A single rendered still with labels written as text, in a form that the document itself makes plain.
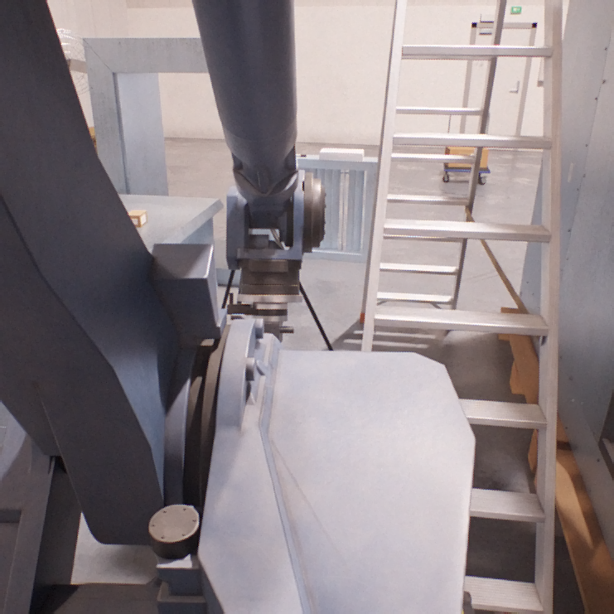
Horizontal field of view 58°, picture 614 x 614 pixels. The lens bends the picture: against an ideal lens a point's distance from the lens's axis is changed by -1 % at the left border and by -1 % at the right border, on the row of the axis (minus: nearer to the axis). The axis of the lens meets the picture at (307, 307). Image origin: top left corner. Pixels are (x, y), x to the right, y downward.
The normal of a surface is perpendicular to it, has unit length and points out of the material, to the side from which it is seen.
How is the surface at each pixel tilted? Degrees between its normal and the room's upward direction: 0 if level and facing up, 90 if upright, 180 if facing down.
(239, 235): 68
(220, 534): 25
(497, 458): 0
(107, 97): 90
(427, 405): 0
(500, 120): 90
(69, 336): 116
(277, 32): 123
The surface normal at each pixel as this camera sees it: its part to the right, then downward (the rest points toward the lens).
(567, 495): 0.01, -0.91
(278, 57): 0.65, 0.72
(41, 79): 1.00, 0.02
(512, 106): -0.20, 0.39
